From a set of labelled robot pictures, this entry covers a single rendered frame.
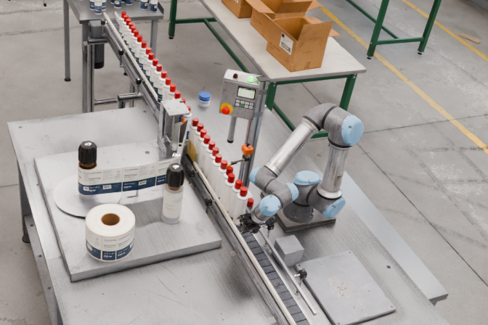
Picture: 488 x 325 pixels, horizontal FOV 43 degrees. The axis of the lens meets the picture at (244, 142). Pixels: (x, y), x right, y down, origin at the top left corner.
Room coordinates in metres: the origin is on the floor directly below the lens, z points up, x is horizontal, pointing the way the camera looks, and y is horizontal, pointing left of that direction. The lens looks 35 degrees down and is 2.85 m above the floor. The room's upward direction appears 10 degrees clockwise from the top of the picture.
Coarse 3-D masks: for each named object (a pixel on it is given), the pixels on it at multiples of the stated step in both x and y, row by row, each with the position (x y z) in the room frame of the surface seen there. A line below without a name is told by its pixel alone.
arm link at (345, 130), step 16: (336, 112) 2.26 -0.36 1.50; (336, 128) 2.20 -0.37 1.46; (352, 128) 2.18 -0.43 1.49; (336, 144) 2.19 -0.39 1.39; (352, 144) 2.19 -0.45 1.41; (336, 160) 2.20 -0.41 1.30; (336, 176) 2.21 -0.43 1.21; (320, 192) 2.21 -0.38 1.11; (336, 192) 2.21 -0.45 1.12; (320, 208) 2.20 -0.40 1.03; (336, 208) 2.19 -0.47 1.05
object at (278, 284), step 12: (216, 204) 2.27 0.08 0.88; (252, 240) 2.07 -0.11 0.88; (252, 252) 1.99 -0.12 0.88; (264, 252) 2.00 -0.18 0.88; (252, 264) 1.93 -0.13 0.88; (264, 264) 1.93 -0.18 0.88; (276, 276) 1.88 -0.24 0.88; (276, 288) 1.81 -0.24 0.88; (288, 300) 1.76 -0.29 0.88; (300, 312) 1.71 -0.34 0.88; (288, 324) 1.65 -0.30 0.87; (300, 324) 1.64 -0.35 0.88
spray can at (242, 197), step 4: (240, 188) 2.17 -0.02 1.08; (244, 188) 2.17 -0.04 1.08; (240, 192) 2.16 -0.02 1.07; (244, 192) 2.16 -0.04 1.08; (240, 196) 2.16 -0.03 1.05; (244, 196) 2.16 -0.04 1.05; (236, 200) 2.16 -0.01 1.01; (240, 200) 2.15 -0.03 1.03; (244, 200) 2.15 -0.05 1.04; (236, 204) 2.16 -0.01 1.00; (240, 204) 2.15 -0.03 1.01; (244, 204) 2.15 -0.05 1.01; (236, 208) 2.15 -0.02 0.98; (240, 208) 2.15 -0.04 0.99; (244, 208) 2.15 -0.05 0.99; (236, 212) 2.15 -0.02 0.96; (240, 212) 2.15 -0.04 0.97; (244, 212) 2.16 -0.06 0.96; (236, 216) 2.15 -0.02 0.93; (232, 220) 2.17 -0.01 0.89; (236, 220) 2.15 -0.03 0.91; (236, 224) 2.15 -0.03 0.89
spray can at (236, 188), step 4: (236, 180) 2.22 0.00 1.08; (240, 180) 2.23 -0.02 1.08; (236, 184) 2.20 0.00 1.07; (240, 184) 2.20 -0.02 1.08; (232, 188) 2.21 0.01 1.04; (236, 188) 2.20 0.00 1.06; (232, 192) 2.20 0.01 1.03; (236, 192) 2.19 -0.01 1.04; (232, 196) 2.20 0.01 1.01; (236, 196) 2.19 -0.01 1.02; (232, 200) 2.19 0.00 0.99; (232, 204) 2.19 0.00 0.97; (232, 208) 2.19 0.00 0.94; (228, 212) 2.21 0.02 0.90; (232, 212) 2.19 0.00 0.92; (232, 216) 2.19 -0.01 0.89
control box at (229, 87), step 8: (232, 72) 2.50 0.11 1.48; (240, 72) 2.51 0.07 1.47; (224, 80) 2.43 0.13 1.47; (232, 80) 2.43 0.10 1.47; (240, 80) 2.44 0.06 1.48; (224, 88) 2.43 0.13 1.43; (232, 88) 2.42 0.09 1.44; (256, 88) 2.42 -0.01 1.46; (224, 96) 2.42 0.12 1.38; (232, 96) 2.42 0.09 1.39; (256, 96) 2.41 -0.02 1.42; (224, 104) 2.42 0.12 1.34; (232, 104) 2.42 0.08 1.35; (232, 112) 2.42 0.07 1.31; (240, 112) 2.42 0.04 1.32; (248, 112) 2.42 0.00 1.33
